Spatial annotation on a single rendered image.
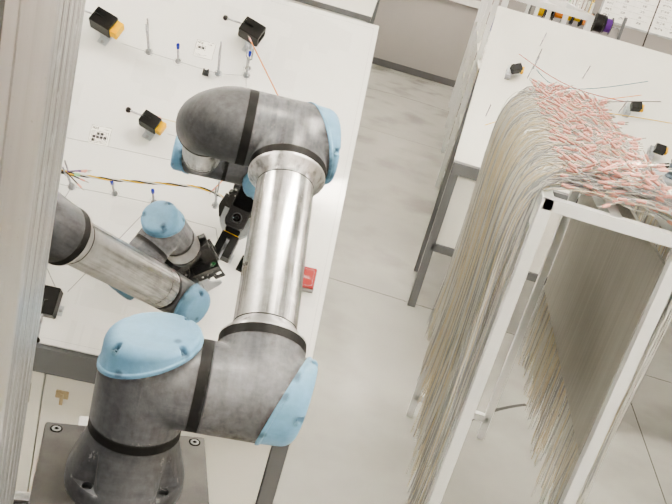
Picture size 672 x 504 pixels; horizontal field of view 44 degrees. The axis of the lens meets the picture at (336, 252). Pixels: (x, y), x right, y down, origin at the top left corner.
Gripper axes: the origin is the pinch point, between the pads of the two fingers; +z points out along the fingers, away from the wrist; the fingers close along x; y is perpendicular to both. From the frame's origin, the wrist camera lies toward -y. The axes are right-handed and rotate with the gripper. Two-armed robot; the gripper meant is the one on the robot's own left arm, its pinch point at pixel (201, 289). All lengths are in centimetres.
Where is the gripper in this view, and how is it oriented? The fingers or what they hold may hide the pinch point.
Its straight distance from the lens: 192.7
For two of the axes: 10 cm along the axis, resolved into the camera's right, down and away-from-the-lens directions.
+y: 9.3, -3.8, 0.3
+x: -3.5, -8.3, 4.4
